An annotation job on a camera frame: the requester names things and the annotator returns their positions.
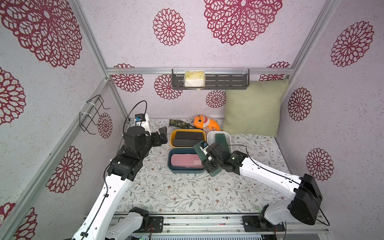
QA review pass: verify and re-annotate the green pencil case front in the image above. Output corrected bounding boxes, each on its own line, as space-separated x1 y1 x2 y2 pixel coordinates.
193 141 221 177

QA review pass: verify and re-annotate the green pencil case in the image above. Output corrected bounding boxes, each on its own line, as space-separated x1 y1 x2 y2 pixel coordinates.
215 133 230 152
193 141 221 177

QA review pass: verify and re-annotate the pink pencil case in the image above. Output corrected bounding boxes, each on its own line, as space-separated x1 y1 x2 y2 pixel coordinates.
170 154 204 169

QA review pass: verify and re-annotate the black pencil case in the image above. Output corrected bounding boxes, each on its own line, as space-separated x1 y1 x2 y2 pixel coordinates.
175 131 205 141
172 139 202 148

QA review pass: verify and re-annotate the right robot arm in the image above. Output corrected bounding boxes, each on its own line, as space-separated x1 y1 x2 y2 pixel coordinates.
195 141 323 226

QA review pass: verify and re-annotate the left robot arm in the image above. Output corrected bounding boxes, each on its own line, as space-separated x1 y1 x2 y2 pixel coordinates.
72 126 168 240

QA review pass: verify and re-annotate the yellow storage box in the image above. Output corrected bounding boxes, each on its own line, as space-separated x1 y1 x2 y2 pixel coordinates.
171 129 206 148

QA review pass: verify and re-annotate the white storage box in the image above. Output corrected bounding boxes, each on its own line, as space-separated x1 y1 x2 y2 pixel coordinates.
207 131 233 153

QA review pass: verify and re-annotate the floral dark fabric pouch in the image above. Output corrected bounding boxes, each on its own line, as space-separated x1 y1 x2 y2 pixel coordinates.
169 119 195 129

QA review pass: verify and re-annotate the orange fish plush toy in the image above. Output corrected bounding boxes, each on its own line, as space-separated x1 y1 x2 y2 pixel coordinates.
193 115 221 131

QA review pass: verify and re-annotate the floral table mat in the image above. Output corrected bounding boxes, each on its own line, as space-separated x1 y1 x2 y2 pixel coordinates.
115 118 309 214

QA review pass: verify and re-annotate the green cushion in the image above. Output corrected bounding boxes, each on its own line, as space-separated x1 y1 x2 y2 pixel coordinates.
223 80 289 138

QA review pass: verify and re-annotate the yellow sponge in bag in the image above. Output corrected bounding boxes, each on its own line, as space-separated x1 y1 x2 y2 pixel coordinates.
184 71 206 88

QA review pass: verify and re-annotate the black wire wall rack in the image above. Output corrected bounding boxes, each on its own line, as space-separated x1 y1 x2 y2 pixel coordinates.
79 94 110 135

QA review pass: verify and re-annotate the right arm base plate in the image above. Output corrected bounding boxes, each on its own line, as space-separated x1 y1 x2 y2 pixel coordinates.
242 214 286 233

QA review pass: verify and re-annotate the aluminium front rail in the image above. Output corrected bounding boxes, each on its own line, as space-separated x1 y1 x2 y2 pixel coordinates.
77 213 330 237

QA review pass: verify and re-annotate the grey wall shelf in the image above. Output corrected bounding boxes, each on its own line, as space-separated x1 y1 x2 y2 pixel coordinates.
172 68 250 90

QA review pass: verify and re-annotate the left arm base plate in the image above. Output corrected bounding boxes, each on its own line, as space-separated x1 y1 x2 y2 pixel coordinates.
134 216 164 234

